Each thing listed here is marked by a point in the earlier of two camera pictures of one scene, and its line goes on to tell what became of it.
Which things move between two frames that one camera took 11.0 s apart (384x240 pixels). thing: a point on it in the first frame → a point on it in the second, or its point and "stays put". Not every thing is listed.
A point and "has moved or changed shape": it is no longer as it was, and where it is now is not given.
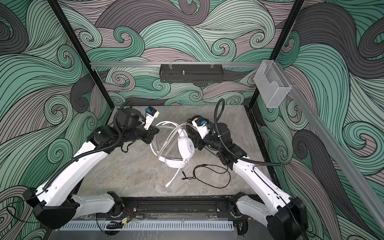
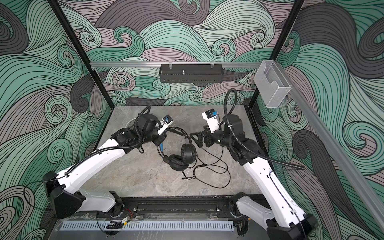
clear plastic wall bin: (272, 84) stays put
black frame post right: (295, 9) stays put
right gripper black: (201, 142) stays put
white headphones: (186, 149) has moved or changed shape
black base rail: (178, 207) stays put
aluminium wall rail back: (150, 64) stays put
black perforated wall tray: (191, 73) stays put
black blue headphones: (200, 120) → (188, 154)
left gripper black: (152, 131) → (161, 139)
